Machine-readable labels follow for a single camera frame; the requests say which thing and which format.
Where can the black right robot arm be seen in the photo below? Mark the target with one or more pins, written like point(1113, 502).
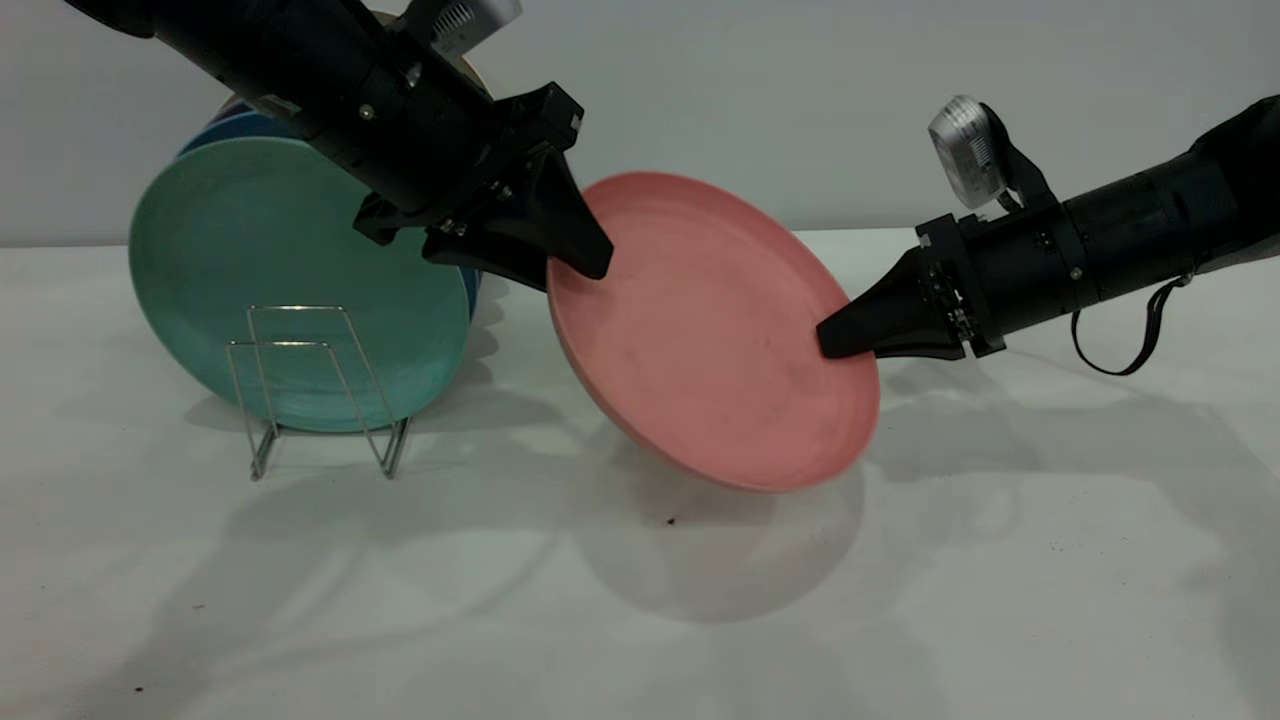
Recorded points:
point(1180, 220)

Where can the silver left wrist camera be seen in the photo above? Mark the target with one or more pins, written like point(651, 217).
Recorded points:
point(470, 20)

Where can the blue round plate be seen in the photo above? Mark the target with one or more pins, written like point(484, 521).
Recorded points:
point(235, 128)

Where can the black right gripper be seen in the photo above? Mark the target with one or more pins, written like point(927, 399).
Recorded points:
point(1010, 270)

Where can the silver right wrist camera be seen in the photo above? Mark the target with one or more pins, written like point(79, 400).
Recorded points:
point(965, 150)

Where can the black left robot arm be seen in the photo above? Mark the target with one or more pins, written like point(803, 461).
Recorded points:
point(250, 40)

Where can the beige round plate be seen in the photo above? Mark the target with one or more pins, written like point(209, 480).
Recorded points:
point(473, 78)

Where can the dark purple round plate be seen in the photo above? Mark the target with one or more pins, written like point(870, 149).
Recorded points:
point(232, 106)

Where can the green round plate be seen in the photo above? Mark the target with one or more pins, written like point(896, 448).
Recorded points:
point(250, 260)

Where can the pink round plate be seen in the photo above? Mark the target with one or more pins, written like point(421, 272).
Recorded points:
point(700, 340)

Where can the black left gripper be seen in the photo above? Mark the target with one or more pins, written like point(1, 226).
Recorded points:
point(450, 150)

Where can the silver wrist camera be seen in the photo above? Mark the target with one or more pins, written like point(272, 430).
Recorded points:
point(470, 20)
point(965, 150)

